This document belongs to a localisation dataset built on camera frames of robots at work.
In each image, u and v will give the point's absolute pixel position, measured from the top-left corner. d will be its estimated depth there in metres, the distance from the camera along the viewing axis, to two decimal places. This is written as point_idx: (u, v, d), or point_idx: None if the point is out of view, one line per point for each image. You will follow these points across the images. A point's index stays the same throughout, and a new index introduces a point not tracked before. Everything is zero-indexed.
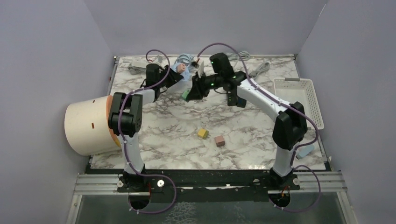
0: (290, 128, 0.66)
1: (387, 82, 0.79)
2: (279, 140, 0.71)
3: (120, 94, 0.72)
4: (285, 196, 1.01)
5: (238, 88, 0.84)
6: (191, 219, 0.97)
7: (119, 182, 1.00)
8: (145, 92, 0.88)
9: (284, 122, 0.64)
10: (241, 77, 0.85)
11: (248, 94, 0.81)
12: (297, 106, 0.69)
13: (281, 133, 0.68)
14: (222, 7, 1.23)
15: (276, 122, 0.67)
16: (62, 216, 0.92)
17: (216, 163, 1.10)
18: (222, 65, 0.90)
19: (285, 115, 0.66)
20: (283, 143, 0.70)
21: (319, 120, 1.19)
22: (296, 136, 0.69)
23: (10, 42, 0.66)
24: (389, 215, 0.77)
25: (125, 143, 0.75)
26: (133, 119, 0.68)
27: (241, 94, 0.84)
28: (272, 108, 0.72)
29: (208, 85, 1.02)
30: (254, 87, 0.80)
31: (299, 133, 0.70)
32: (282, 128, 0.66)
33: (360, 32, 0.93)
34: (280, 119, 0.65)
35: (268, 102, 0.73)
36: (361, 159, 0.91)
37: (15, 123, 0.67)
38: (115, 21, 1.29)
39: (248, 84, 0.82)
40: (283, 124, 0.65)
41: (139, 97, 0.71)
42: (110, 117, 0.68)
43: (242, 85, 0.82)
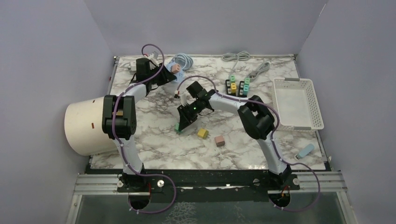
0: (253, 119, 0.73)
1: (387, 82, 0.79)
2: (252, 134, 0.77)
3: (111, 96, 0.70)
4: (285, 196, 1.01)
5: (211, 102, 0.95)
6: (191, 219, 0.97)
7: (119, 182, 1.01)
8: (136, 88, 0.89)
9: (244, 113, 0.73)
10: (211, 94, 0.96)
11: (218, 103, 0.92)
12: (255, 98, 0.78)
13: (249, 127, 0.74)
14: (222, 6, 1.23)
15: (241, 118, 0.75)
16: (62, 216, 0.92)
17: (216, 163, 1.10)
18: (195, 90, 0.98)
19: (244, 108, 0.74)
20: (258, 136, 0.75)
21: (319, 120, 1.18)
22: (265, 125, 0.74)
23: (9, 42, 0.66)
24: (388, 215, 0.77)
25: (122, 146, 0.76)
26: (127, 122, 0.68)
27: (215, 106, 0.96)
28: (235, 106, 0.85)
29: (193, 111, 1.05)
30: (219, 95, 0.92)
31: (269, 122, 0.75)
32: (246, 121, 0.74)
33: (360, 33, 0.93)
34: (241, 112, 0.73)
35: (231, 102, 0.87)
36: (362, 159, 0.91)
37: (14, 123, 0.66)
38: (115, 21, 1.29)
39: (216, 96, 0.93)
40: (244, 116, 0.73)
41: (131, 99, 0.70)
42: (104, 121, 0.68)
43: (212, 98, 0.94)
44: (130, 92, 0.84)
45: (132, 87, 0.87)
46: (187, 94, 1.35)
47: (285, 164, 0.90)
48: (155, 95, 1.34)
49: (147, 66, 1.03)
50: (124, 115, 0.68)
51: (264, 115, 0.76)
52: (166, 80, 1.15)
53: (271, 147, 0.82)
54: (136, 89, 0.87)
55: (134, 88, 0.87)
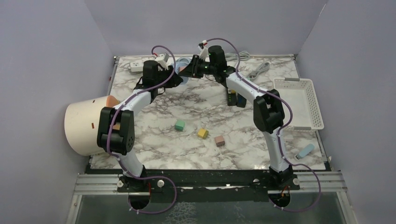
0: (266, 111, 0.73)
1: (386, 82, 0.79)
2: (259, 125, 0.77)
3: (109, 109, 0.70)
4: (285, 196, 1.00)
5: (227, 81, 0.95)
6: (191, 219, 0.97)
7: (119, 182, 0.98)
8: (140, 96, 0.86)
9: (260, 104, 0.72)
10: (230, 71, 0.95)
11: (235, 84, 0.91)
12: (273, 92, 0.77)
13: (259, 117, 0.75)
14: (222, 6, 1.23)
15: (254, 107, 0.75)
16: (62, 216, 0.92)
17: (216, 163, 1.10)
18: (217, 59, 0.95)
19: (261, 99, 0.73)
20: (264, 129, 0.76)
21: (319, 121, 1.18)
22: (274, 120, 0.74)
23: (10, 42, 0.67)
24: (388, 215, 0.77)
25: (119, 160, 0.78)
26: (123, 139, 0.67)
27: (231, 86, 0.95)
28: (251, 94, 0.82)
29: (202, 68, 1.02)
30: (239, 77, 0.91)
31: (278, 117, 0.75)
32: (259, 112, 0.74)
33: (360, 33, 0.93)
34: (256, 103, 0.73)
35: (248, 90, 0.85)
36: (362, 159, 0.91)
37: (14, 123, 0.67)
38: (115, 21, 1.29)
39: (235, 76, 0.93)
40: (258, 107, 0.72)
41: (129, 116, 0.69)
42: (100, 135, 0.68)
43: (230, 76, 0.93)
44: (129, 104, 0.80)
45: (137, 95, 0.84)
46: (187, 94, 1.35)
47: (287, 164, 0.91)
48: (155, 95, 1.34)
49: (155, 70, 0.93)
50: (121, 131, 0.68)
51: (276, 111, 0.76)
52: (173, 84, 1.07)
53: (276, 143, 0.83)
54: (139, 98, 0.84)
55: (137, 97, 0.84)
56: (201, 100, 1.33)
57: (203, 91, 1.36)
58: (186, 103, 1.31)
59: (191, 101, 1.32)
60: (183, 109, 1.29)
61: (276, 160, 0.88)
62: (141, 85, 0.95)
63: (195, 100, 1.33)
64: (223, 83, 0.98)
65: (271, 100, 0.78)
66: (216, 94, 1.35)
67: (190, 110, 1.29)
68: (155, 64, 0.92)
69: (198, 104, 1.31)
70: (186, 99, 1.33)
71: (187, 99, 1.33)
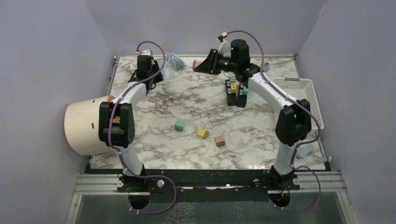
0: (293, 123, 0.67)
1: (386, 82, 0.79)
2: (283, 136, 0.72)
3: (107, 103, 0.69)
4: (285, 196, 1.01)
5: (250, 81, 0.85)
6: (191, 219, 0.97)
7: (119, 182, 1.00)
8: (136, 89, 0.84)
9: (288, 115, 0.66)
10: (254, 70, 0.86)
11: (258, 87, 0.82)
12: (303, 102, 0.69)
13: (284, 129, 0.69)
14: (223, 6, 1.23)
15: (281, 118, 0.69)
16: (62, 217, 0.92)
17: (216, 163, 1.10)
18: (241, 56, 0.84)
19: (289, 109, 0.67)
20: (286, 140, 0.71)
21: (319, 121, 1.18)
22: (298, 133, 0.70)
23: (10, 42, 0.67)
24: (388, 214, 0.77)
25: (121, 154, 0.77)
26: (124, 131, 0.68)
27: (252, 86, 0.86)
28: (278, 101, 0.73)
29: (221, 65, 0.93)
30: (264, 80, 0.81)
31: (303, 130, 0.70)
32: (285, 123, 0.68)
33: (360, 33, 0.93)
34: (283, 113, 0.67)
35: (274, 95, 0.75)
36: (362, 159, 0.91)
37: (14, 123, 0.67)
38: (115, 21, 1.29)
39: (259, 78, 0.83)
40: (286, 118, 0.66)
41: (128, 108, 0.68)
42: (101, 129, 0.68)
43: (254, 77, 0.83)
44: (127, 98, 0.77)
45: (132, 88, 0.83)
46: (187, 94, 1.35)
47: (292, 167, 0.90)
48: (155, 95, 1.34)
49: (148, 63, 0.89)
50: (122, 124, 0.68)
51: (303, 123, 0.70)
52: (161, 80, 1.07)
53: (291, 154, 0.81)
54: (134, 91, 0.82)
55: (132, 90, 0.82)
56: (201, 100, 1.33)
57: (203, 91, 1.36)
58: (186, 103, 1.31)
59: (191, 101, 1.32)
60: (183, 109, 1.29)
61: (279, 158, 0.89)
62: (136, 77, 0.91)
63: (195, 100, 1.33)
64: (244, 83, 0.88)
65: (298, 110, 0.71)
66: (216, 95, 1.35)
67: (190, 109, 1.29)
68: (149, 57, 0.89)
69: (198, 103, 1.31)
70: (186, 99, 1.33)
71: (187, 99, 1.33)
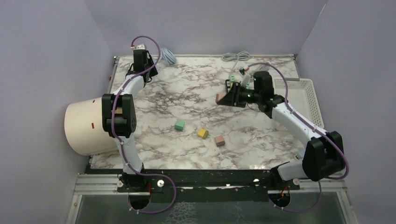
0: (322, 157, 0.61)
1: (387, 81, 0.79)
2: (309, 170, 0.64)
3: (109, 95, 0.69)
4: (285, 196, 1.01)
5: (274, 112, 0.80)
6: (191, 219, 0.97)
7: (119, 182, 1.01)
8: (134, 81, 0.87)
9: (316, 148, 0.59)
10: (278, 100, 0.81)
11: (284, 116, 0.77)
12: (334, 136, 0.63)
13: (313, 164, 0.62)
14: (223, 6, 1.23)
15: (308, 151, 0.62)
16: (62, 217, 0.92)
17: (216, 163, 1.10)
18: (263, 86, 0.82)
19: (317, 141, 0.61)
20: (314, 175, 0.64)
21: (319, 121, 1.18)
22: (328, 170, 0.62)
23: (10, 42, 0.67)
24: (388, 214, 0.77)
25: (122, 145, 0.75)
26: (127, 121, 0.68)
27: (277, 116, 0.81)
28: (305, 133, 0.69)
29: (244, 97, 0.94)
30: (289, 109, 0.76)
31: (333, 167, 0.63)
32: (313, 157, 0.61)
33: (360, 32, 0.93)
34: (311, 145, 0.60)
35: (300, 126, 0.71)
36: (362, 159, 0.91)
37: (14, 122, 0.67)
38: (115, 21, 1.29)
39: (284, 108, 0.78)
40: (314, 151, 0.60)
41: (129, 98, 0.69)
42: (104, 121, 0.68)
43: (278, 107, 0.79)
44: (127, 88, 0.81)
45: (131, 80, 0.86)
46: (187, 94, 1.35)
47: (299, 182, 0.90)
48: (155, 95, 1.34)
49: (143, 57, 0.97)
50: (124, 114, 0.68)
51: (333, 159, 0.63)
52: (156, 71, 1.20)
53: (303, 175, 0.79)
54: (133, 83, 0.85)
55: (131, 81, 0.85)
56: (202, 100, 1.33)
57: (203, 91, 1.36)
58: (186, 103, 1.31)
59: (191, 101, 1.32)
60: (183, 109, 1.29)
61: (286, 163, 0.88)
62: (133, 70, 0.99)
63: (195, 100, 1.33)
64: (268, 112, 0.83)
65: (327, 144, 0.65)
66: (216, 95, 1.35)
67: (190, 110, 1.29)
68: (144, 52, 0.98)
69: (198, 103, 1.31)
70: (186, 99, 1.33)
71: (187, 99, 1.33)
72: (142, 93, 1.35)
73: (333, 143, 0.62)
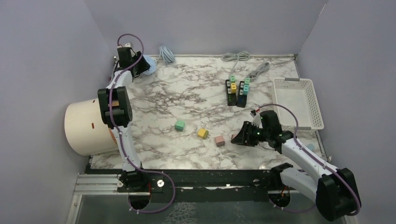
0: (335, 197, 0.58)
1: (386, 82, 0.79)
2: (322, 208, 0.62)
3: (103, 90, 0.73)
4: (285, 196, 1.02)
5: (284, 148, 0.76)
6: (191, 219, 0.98)
7: (119, 182, 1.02)
8: (123, 75, 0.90)
9: (328, 186, 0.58)
10: (287, 135, 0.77)
11: (293, 153, 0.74)
12: (346, 173, 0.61)
13: (326, 202, 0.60)
14: (222, 6, 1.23)
15: (321, 188, 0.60)
16: (62, 217, 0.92)
17: (216, 163, 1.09)
18: (270, 122, 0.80)
19: (328, 179, 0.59)
20: (327, 214, 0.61)
21: (319, 121, 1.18)
22: (344, 209, 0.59)
23: (10, 42, 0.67)
24: (388, 215, 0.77)
25: (121, 135, 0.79)
26: (124, 111, 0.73)
27: (286, 152, 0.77)
28: (315, 170, 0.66)
29: (255, 135, 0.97)
30: (299, 145, 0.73)
31: (350, 207, 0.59)
32: (326, 195, 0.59)
33: (360, 33, 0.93)
34: (322, 183, 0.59)
35: (311, 164, 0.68)
36: (362, 159, 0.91)
37: (14, 122, 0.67)
38: (115, 20, 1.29)
39: (293, 143, 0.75)
40: (326, 190, 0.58)
41: (123, 90, 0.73)
42: (103, 114, 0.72)
43: (287, 143, 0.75)
44: (119, 83, 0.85)
45: (120, 74, 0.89)
46: (187, 94, 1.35)
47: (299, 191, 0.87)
48: (155, 95, 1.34)
49: (127, 53, 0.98)
50: (120, 105, 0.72)
51: (347, 198, 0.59)
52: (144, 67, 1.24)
53: (305, 192, 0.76)
54: (123, 77, 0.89)
55: (121, 75, 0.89)
56: (202, 100, 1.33)
57: (203, 91, 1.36)
58: (186, 103, 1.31)
59: (191, 101, 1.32)
60: (183, 109, 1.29)
61: (292, 174, 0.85)
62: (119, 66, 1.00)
63: (195, 100, 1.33)
64: (279, 149, 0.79)
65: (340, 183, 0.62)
66: (216, 95, 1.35)
67: (190, 109, 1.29)
68: (128, 48, 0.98)
69: (198, 103, 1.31)
70: (186, 99, 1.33)
71: (187, 99, 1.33)
72: (142, 93, 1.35)
73: (345, 181, 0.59)
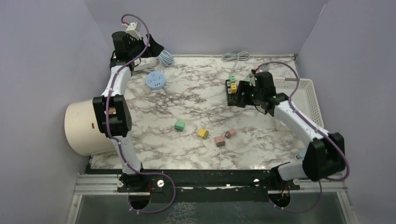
0: (323, 159, 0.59)
1: (386, 81, 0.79)
2: (308, 170, 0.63)
3: (99, 98, 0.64)
4: (285, 196, 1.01)
5: (276, 110, 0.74)
6: (191, 219, 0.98)
7: (119, 182, 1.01)
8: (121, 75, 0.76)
9: (318, 150, 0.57)
10: (281, 97, 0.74)
11: (285, 115, 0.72)
12: (336, 137, 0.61)
13: (313, 163, 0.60)
14: (222, 7, 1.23)
15: (309, 151, 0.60)
16: (62, 217, 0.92)
17: (216, 163, 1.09)
18: (264, 83, 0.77)
19: (320, 143, 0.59)
20: (313, 176, 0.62)
21: (319, 120, 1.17)
22: (329, 171, 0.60)
23: (10, 43, 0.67)
24: (388, 214, 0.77)
25: (119, 144, 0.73)
26: (123, 122, 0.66)
27: (278, 115, 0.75)
28: (307, 133, 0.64)
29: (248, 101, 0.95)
30: (292, 108, 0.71)
31: (335, 169, 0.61)
32: (314, 157, 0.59)
33: (360, 32, 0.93)
34: (313, 146, 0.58)
35: (303, 127, 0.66)
36: (362, 159, 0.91)
37: (14, 122, 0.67)
38: (115, 21, 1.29)
39: (287, 106, 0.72)
40: (315, 153, 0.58)
41: (121, 99, 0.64)
42: (100, 124, 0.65)
43: (281, 105, 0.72)
44: (116, 88, 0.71)
45: (118, 74, 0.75)
46: (187, 94, 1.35)
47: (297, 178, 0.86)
48: (155, 96, 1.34)
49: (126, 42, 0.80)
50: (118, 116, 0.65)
51: (334, 161, 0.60)
52: None
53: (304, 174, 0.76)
54: (121, 79, 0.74)
55: (119, 76, 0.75)
56: (202, 100, 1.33)
57: (203, 91, 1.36)
58: (186, 103, 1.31)
59: (191, 102, 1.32)
60: (183, 109, 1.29)
61: (288, 166, 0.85)
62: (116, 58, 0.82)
63: (195, 100, 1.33)
64: (270, 110, 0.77)
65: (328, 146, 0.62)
66: (216, 95, 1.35)
67: (190, 110, 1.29)
68: (125, 35, 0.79)
69: (198, 103, 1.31)
70: (186, 99, 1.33)
71: (187, 99, 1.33)
72: (143, 93, 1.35)
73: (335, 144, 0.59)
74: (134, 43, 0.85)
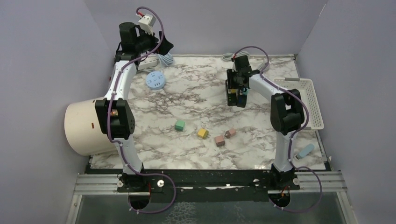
0: (284, 109, 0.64)
1: (386, 82, 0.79)
2: (275, 123, 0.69)
3: (102, 101, 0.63)
4: (285, 195, 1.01)
5: (251, 81, 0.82)
6: (191, 219, 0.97)
7: (119, 182, 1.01)
8: (125, 74, 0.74)
9: (278, 101, 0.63)
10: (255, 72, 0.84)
11: (255, 83, 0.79)
12: (294, 92, 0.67)
13: (276, 116, 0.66)
14: (222, 7, 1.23)
15: (272, 105, 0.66)
16: (62, 217, 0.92)
17: (216, 163, 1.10)
18: (241, 63, 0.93)
19: (279, 95, 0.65)
20: (279, 128, 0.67)
21: (319, 121, 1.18)
22: (292, 122, 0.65)
23: (10, 43, 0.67)
24: (387, 214, 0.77)
25: (121, 146, 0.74)
26: (125, 126, 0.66)
27: (251, 85, 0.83)
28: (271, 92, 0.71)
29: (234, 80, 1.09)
30: (261, 77, 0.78)
31: (297, 120, 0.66)
32: (275, 109, 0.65)
33: (360, 32, 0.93)
34: (274, 99, 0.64)
35: (268, 87, 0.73)
36: (362, 159, 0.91)
37: (14, 122, 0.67)
38: (114, 20, 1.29)
39: (258, 76, 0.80)
40: (276, 104, 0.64)
41: (124, 104, 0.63)
42: (102, 126, 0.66)
43: (253, 76, 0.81)
44: (119, 89, 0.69)
45: (122, 72, 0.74)
46: (187, 94, 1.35)
47: (290, 164, 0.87)
48: (155, 95, 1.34)
49: (134, 34, 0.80)
50: (121, 120, 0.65)
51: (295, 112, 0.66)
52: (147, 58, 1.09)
53: (287, 144, 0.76)
54: (124, 79, 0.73)
55: (123, 75, 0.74)
56: (201, 100, 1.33)
57: (203, 91, 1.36)
58: (186, 103, 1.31)
59: (191, 101, 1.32)
60: (183, 109, 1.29)
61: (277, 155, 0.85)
62: (121, 52, 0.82)
63: (195, 100, 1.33)
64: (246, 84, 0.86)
65: (291, 101, 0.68)
66: (216, 95, 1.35)
67: (190, 109, 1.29)
68: (133, 27, 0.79)
69: (198, 103, 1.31)
70: (186, 99, 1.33)
71: (187, 99, 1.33)
72: (142, 93, 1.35)
73: (295, 97, 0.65)
74: (144, 37, 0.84)
